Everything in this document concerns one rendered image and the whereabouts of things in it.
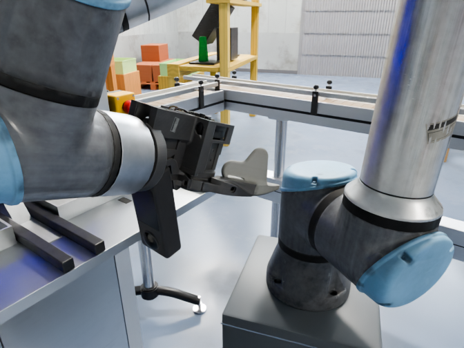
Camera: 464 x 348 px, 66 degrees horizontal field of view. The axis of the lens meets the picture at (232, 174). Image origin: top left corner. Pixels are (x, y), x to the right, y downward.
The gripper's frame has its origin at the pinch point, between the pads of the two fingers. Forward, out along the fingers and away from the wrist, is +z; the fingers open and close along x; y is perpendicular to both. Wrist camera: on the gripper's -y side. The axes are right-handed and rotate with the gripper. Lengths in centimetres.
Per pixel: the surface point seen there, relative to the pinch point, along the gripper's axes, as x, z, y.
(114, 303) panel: 51, 38, -64
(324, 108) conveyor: 20, 91, 19
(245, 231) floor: 65, 151, -62
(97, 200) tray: 30.7, 3.8, -16.2
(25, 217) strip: 36.7, -6.7, -21.0
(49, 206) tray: 33.9, -4.3, -17.9
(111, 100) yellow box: 59, 25, 2
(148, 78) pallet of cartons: 472, 435, 21
